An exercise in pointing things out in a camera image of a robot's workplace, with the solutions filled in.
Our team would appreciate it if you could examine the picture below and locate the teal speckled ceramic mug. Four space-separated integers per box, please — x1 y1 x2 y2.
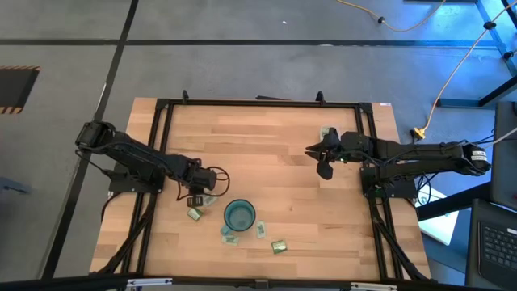
219 198 257 237

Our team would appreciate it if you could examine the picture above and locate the black aluminium table frame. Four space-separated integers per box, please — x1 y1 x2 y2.
90 90 432 284

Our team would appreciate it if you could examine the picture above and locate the white cable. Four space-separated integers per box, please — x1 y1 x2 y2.
464 127 517 154

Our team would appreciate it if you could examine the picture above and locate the yellow power cable with plug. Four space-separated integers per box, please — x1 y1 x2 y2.
411 0 517 141

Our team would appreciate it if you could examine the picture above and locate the grey floor object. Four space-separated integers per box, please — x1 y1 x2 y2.
0 176 32 194

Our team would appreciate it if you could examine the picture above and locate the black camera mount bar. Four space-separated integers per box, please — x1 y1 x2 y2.
0 273 517 291

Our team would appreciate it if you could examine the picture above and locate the black hazard striped floor hatch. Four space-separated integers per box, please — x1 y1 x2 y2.
0 65 40 116

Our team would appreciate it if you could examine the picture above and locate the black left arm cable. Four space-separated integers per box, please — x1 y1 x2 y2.
176 165 231 202

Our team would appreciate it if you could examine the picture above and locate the white box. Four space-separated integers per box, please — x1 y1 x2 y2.
417 183 460 247

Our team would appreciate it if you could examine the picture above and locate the silver mount bracket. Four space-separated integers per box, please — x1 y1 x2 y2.
349 281 399 291
127 277 174 289

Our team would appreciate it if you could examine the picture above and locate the black diagonal desk bar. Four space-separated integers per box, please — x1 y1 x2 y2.
415 180 492 222

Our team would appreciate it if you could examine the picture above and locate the black laptop keyboard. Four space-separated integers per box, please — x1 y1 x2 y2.
464 197 517 291

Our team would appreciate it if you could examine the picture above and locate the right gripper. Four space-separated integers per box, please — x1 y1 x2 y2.
305 127 349 181

